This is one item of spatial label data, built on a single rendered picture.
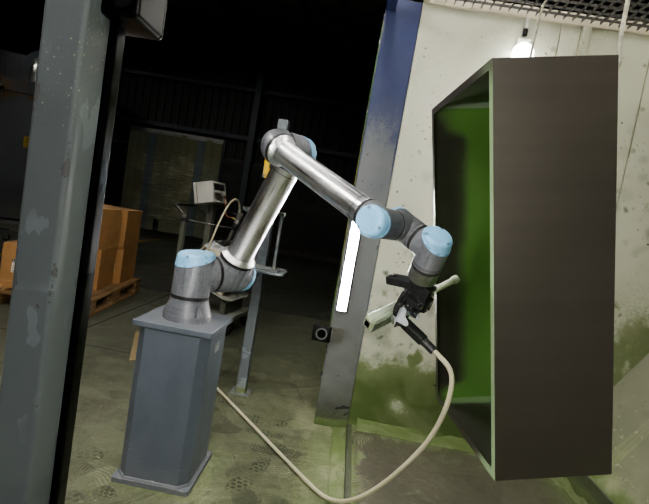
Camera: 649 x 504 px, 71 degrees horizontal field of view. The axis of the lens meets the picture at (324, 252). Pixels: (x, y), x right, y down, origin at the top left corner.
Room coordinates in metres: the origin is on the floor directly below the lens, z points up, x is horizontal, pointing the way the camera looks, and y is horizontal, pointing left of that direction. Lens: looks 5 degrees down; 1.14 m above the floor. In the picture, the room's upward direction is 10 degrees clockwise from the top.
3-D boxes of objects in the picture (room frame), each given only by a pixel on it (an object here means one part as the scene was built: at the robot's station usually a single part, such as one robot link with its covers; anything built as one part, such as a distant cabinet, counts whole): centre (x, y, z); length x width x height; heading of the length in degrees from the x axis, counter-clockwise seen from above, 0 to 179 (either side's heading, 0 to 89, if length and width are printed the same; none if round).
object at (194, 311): (1.79, 0.50, 0.69); 0.19 x 0.19 x 0.10
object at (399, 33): (2.50, -0.20, 1.14); 0.18 x 0.18 x 2.29; 87
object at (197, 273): (1.80, 0.49, 0.83); 0.17 x 0.15 x 0.18; 139
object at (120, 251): (4.54, 2.08, 0.33); 0.38 x 0.29 x 0.36; 4
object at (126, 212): (4.52, 2.07, 0.69); 0.38 x 0.29 x 0.36; 3
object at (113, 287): (4.13, 2.23, 0.07); 1.20 x 0.80 x 0.14; 4
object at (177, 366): (1.79, 0.50, 0.32); 0.31 x 0.31 x 0.64; 87
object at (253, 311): (2.67, 0.35, 0.82); 0.06 x 0.06 x 1.64; 87
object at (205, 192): (4.03, 0.96, 0.64); 0.73 x 0.50 x 1.27; 77
